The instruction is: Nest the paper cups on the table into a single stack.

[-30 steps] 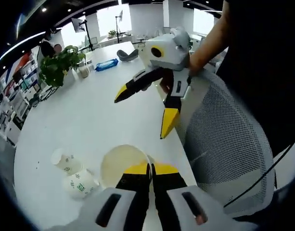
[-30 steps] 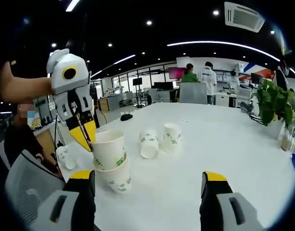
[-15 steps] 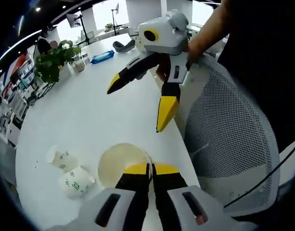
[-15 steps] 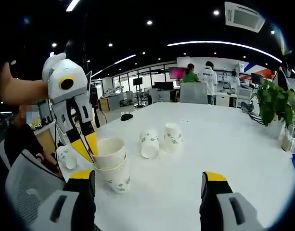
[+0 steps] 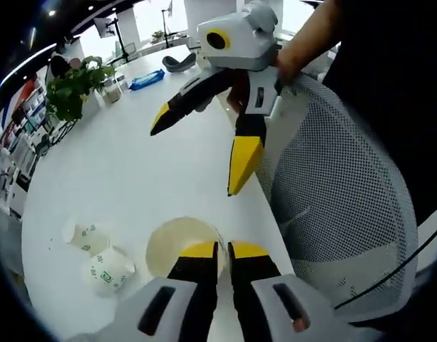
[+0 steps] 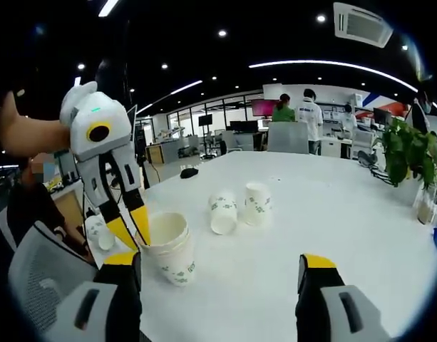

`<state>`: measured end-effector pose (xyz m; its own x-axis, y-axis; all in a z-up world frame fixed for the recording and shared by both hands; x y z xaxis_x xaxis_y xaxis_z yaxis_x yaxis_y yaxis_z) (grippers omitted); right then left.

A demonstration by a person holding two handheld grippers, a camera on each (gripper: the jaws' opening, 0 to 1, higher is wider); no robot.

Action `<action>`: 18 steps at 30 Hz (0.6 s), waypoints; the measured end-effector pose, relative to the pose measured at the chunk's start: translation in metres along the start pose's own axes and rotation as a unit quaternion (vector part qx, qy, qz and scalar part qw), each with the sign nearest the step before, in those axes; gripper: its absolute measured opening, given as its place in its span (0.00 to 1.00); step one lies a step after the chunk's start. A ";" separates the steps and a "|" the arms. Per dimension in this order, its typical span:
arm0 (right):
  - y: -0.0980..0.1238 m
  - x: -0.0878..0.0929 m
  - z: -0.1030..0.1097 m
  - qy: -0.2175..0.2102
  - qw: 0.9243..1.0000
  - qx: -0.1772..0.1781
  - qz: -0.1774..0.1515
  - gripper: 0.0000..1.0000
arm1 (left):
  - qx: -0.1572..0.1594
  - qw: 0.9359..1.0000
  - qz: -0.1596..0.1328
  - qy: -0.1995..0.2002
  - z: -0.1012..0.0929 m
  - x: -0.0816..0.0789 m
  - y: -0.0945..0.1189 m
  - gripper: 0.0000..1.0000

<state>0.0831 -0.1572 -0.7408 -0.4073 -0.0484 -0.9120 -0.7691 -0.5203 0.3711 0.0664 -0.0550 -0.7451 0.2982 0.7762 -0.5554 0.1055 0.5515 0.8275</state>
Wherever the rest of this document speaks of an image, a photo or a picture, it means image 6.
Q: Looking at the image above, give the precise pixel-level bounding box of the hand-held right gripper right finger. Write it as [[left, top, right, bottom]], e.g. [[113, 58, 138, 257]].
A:
[[294, 253, 390, 342]]

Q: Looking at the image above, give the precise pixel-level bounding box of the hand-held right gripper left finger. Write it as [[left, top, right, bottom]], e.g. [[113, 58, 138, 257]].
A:
[[43, 251, 144, 342]]

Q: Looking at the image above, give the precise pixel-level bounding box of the wooden cabinet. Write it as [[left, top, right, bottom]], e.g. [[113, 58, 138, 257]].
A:
[[145, 144, 165, 165]]

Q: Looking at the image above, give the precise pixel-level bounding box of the grey mesh office chair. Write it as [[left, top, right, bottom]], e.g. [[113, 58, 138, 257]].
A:
[[7, 220, 148, 342]]

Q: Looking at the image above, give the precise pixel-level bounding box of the white table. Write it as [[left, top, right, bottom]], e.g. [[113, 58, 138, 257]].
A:
[[91, 151, 437, 342]]

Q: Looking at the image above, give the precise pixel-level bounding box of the black monitor on stand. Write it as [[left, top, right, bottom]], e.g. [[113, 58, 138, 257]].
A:
[[197, 114, 214, 160]]

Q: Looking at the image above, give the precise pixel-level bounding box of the straight ceiling light strip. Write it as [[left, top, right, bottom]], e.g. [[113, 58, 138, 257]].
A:
[[135, 80, 204, 115]]

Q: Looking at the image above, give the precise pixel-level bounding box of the glass jar with sand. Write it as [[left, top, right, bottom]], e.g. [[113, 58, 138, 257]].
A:
[[413, 188, 437, 225]]

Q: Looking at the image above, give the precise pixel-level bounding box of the pink screen monitor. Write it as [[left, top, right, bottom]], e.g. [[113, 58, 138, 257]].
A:
[[251, 98, 280, 117]]

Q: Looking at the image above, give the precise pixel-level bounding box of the green leafy plant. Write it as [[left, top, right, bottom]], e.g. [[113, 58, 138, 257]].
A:
[[380, 117, 437, 195]]

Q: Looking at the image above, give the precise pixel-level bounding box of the long curved ceiling light strip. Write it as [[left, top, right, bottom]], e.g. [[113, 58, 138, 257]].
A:
[[248, 59, 418, 93]]

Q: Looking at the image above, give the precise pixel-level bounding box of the ceiling air conditioner unit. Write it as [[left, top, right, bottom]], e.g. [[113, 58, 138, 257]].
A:
[[332, 1, 394, 49]]

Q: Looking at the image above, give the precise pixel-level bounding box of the black cable bundle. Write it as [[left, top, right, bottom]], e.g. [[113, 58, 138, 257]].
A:
[[356, 149, 392, 186]]

